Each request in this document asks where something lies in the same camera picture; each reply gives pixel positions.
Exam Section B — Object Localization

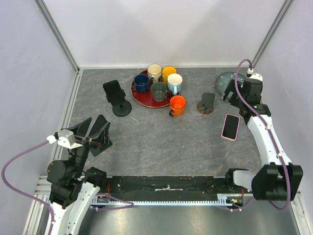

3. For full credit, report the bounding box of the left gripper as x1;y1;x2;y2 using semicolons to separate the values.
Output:
66;116;111;177

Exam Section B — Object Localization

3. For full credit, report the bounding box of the pink case smartphone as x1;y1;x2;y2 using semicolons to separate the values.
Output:
221;114;240;141

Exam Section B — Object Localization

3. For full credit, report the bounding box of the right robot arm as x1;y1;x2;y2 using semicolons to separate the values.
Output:
223;78;303;201

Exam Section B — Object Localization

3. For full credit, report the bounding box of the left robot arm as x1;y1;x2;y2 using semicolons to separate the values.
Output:
46;115;112;235

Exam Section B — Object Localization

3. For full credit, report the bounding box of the black angled phone stand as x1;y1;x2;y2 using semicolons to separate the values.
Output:
89;117;113;157

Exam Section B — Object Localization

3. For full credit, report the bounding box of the black round-base phone stand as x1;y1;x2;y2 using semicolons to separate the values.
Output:
112;100;132;117

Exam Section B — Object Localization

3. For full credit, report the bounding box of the black phone on stand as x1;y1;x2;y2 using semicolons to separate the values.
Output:
103;80;126;106

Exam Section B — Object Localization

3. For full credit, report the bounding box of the blue ceramic plate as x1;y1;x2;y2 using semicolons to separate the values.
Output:
215;72;235;94

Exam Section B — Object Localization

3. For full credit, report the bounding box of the orange mug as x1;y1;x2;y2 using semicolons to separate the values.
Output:
169;95;186;117

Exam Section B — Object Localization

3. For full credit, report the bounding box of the light blue white mug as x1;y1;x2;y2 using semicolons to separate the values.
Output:
167;73;183;95

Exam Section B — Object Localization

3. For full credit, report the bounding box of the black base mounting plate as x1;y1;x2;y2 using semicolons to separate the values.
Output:
100;176;251;202

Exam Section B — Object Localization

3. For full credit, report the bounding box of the red round tray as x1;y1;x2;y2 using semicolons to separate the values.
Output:
131;80;174;109

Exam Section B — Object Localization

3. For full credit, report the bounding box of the yellow mug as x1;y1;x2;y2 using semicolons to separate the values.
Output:
159;66;177;85

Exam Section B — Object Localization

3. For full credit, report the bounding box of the dark blue mug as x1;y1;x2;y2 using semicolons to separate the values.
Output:
132;74;150;94

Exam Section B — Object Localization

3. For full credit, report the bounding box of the grey glass mug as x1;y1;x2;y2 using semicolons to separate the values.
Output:
151;82;173;102

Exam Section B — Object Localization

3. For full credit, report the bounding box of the cream mug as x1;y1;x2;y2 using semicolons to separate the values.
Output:
147;64;162;83

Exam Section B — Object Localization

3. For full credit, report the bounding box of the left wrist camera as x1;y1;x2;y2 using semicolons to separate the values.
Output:
46;129;83;149

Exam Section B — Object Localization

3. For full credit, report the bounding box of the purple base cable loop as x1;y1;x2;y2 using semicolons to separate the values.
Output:
90;193;135;211

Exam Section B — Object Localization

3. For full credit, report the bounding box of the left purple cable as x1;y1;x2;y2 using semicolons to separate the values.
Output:
1;141;54;235

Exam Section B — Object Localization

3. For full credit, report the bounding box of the slotted cable duct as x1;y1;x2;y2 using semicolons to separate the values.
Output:
90;196;233;207

